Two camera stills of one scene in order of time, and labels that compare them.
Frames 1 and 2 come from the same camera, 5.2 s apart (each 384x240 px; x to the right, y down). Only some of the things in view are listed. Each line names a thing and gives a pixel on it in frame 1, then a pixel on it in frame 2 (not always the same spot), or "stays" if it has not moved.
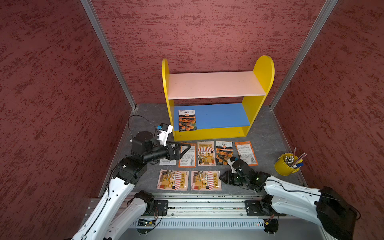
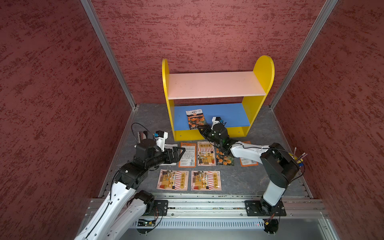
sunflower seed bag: (205, 180) stays
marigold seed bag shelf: (187, 120) → (195, 118)
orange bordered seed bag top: (189, 159) stays
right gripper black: (226, 179) → (205, 131)
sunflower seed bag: (171, 179) stays
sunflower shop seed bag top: (206, 153) stays
